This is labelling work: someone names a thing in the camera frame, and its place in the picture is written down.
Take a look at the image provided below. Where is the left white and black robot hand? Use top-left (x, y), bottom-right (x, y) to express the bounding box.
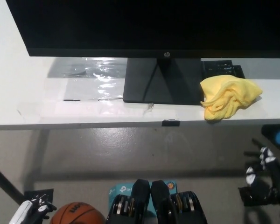
top-left (9, 193), bottom-right (58, 224)

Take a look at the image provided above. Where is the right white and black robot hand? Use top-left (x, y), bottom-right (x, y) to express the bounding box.
top-left (244, 139), bottom-right (280, 199)

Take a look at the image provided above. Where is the yellow microfibre cloth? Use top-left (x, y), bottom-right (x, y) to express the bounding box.
top-left (200, 74), bottom-right (264, 122)

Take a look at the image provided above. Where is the black slanted desk leg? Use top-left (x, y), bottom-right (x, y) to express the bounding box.
top-left (0, 161), bottom-right (25, 206)

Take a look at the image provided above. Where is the white desk leg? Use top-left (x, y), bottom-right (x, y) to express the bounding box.
top-left (23, 129), bottom-right (49, 189)

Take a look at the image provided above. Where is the left black robot body block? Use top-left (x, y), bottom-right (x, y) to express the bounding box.
top-left (106, 178), bottom-right (151, 224)

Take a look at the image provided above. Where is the black HP monitor with stand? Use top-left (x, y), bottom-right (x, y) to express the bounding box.
top-left (6, 0), bottom-right (280, 105)

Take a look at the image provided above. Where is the black floor tape patch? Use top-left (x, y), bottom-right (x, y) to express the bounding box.
top-left (238, 185), bottom-right (278, 207)
top-left (24, 188), bottom-right (54, 208)

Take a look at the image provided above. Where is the orange basketball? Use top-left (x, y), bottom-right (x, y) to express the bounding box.
top-left (50, 202), bottom-right (106, 224)

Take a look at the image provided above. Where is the teal tp-link box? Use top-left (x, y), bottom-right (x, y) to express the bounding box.
top-left (108, 179), bottom-right (178, 217)

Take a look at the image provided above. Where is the black perforated tray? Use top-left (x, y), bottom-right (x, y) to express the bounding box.
top-left (202, 60), bottom-right (234, 79)

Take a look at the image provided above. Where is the crumpled clear tape piece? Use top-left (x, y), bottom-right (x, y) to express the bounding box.
top-left (143, 102), bottom-right (155, 115)

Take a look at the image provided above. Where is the clear shiny plastic sheet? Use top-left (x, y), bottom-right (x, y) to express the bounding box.
top-left (46, 57), bottom-right (128, 102)

